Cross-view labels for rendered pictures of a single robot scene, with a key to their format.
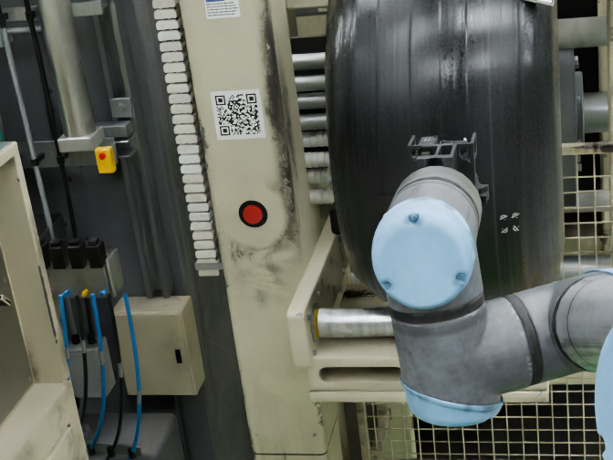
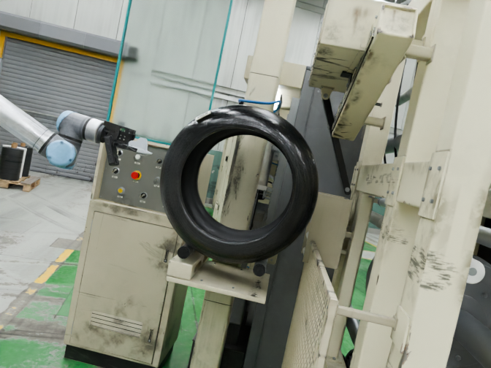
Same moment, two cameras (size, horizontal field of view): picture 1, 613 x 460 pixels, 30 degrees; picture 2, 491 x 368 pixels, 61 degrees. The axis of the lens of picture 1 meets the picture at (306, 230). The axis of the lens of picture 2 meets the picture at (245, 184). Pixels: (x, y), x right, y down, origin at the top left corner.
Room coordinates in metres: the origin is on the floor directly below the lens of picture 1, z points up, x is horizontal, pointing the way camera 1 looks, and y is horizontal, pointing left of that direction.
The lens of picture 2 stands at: (1.42, -1.81, 1.27)
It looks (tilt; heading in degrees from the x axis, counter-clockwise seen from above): 3 degrees down; 81
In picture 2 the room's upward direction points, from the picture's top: 12 degrees clockwise
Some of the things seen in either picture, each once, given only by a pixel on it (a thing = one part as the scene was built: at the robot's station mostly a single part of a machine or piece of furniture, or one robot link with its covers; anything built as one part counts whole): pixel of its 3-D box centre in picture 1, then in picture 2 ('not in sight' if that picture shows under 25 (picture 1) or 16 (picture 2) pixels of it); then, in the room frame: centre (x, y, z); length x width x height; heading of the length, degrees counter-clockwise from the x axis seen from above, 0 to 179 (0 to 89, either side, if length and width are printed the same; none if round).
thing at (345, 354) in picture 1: (427, 359); (191, 259); (1.51, -0.16, 0.84); 0.36 x 0.09 x 0.06; 76
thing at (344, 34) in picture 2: not in sight; (350, 55); (1.90, -0.38, 1.71); 0.61 x 0.25 x 0.15; 76
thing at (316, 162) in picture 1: (327, 120); (324, 228); (2.07, -0.07, 1.05); 0.20 x 0.15 x 0.30; 76
